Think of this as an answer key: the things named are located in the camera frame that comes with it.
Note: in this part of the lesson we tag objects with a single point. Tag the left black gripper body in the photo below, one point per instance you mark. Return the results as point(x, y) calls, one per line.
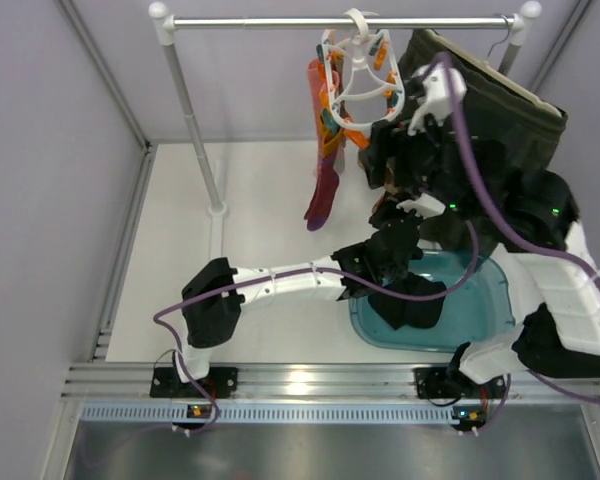
point(393, 220)

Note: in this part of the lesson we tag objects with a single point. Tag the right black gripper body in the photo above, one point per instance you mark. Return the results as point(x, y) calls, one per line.
point(380, 151)

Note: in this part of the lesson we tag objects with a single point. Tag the black sock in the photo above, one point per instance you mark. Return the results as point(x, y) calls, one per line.
point(398, 313)

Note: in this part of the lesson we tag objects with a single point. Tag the maroon purple sock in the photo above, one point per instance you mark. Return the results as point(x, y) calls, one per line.
point(329, 163)

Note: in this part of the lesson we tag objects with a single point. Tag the white clip sock hanger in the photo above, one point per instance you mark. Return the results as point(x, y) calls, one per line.
point(359, 80)

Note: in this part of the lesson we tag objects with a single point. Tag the brown argyle sock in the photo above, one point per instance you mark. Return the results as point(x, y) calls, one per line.
point(392, 191)

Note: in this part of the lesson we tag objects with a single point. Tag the pink patterned sock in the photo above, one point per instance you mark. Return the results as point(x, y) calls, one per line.
point(315, 85)

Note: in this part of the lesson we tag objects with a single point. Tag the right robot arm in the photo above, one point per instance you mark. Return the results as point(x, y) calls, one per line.
point(560, 338)

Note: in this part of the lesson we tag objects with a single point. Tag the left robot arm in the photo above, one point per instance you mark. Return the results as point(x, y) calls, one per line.
point(214, 300)

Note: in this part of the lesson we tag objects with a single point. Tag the olive green shorts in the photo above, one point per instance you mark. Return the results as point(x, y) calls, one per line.
point(505, 125)

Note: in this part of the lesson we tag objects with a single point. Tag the teal plastic basin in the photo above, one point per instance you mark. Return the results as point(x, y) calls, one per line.
point(478, 311)

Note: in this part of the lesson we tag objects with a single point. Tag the white clothes rack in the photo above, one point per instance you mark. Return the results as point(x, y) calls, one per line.
point(167, 24)

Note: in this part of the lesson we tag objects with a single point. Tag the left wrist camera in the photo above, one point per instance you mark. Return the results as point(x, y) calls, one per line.
point(424, 206)

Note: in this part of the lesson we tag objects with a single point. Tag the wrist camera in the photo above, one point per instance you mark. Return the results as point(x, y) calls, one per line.
point(424, 206)
point(435, 105)

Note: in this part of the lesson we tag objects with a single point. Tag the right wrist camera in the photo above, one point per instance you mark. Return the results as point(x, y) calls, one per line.
point(435, 105)

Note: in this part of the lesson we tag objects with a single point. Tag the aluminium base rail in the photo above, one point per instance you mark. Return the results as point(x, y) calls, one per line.
point(263, 393)

